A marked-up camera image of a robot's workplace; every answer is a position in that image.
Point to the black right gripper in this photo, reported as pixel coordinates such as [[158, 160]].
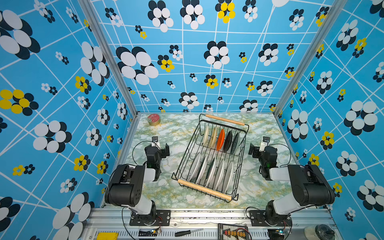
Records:
[[256, 151]]

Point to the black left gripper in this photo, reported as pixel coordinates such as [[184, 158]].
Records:
[[163, 150]]

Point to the clear plastic container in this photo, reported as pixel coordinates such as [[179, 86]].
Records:
[[319, 232]]

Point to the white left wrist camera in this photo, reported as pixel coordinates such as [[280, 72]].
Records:
[[155, 142]]

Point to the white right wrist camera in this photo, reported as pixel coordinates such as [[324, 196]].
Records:
[[265, 142]]

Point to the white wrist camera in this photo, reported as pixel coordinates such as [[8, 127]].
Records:
[[155, 142], [265, 142]]

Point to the black wire dish rack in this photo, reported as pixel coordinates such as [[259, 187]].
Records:
[[215, 189]]

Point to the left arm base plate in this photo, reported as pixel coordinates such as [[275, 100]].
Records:
[[163, 217]]

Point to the black terminal board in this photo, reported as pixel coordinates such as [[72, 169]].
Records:
[[233, 232]]

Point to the white plate red green rim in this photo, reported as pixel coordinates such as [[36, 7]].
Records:
[[211, 172]]

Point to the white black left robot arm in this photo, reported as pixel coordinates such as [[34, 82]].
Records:
[[126, 184]]

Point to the cream plate with stamp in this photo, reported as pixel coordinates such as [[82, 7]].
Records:
[[213, 138]]

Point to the red tape roll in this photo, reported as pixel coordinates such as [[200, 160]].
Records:
[[154, 119]]

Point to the blue patterned grey plate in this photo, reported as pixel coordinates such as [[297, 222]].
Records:
[[235, 143]]

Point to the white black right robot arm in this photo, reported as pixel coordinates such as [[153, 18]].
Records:
[[308, 184]]

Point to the yellow box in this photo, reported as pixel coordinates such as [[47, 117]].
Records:
[[107, 236]]

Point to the black handled screwdriver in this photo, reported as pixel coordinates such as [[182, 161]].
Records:
[[188, 232]]

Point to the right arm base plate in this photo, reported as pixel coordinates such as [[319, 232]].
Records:
[[259, 219]]

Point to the white plate green cloud outline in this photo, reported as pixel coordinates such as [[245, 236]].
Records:
[[202, 170]]

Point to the white plate orange sunburst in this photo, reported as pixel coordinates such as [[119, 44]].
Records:
[[228, 176]]

